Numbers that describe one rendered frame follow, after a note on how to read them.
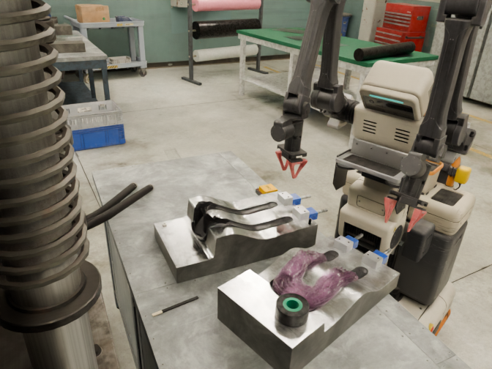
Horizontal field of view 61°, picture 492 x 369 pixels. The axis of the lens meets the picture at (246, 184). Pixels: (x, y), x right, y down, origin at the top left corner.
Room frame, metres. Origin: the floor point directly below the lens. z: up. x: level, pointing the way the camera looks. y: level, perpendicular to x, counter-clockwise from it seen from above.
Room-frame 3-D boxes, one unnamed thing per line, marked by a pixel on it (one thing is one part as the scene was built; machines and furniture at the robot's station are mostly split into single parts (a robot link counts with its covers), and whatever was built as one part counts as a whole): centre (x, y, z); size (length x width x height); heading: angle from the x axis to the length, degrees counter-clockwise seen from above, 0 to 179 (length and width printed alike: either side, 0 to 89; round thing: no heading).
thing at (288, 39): (5.34, -0.88, 0.51); 2.40 x 1.13 x 1.02; 34
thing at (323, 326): (0.92, -0.21, 0.86); 0.50 x 0.26 x 0.11; 134
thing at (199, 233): (1.20, 0.01, 0.92); 0.35 x 0.16 x 0.09; 117
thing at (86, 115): (3.98, 1.61, 0.28); 0.61 x 0.41 x 0.15; 120
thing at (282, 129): (1.31, -0.13, 1.21); 0.11 x 0.09 x 0.12; 141
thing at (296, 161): (1.33, -0.16, 1.05); 0.07 x 0.07 x 0.09; 27
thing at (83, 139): (3.98, 1.61, 0.11); 0.61 x 0.41 x 0.22; 120
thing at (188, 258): (1.20, 0.03, 0.87); 0.50 x 0.26 x 0.14; 117
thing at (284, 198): (1.36, -0.19, 0.89); 0.13 x 0.05 x 0.05; 117
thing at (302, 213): (1.26, -0.24, 0.89); 0.13 x 0.05 x 0.05; 116
